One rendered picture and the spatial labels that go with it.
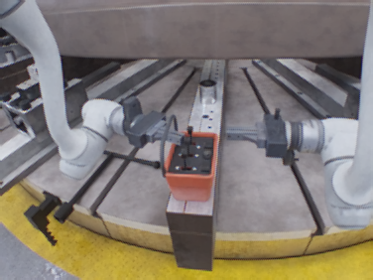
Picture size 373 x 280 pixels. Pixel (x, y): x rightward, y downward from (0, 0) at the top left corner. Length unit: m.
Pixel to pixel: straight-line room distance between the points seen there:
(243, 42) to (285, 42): 0.20
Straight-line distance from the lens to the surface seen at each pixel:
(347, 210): 0.64
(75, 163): 0.82
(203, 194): 0.73
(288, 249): 1.42
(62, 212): 1.35
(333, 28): 1.39
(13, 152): 1.74
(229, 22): 1.23
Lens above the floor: 1.29
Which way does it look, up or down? 38 degrees down
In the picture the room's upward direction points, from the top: 5 degrees counter-clockwise
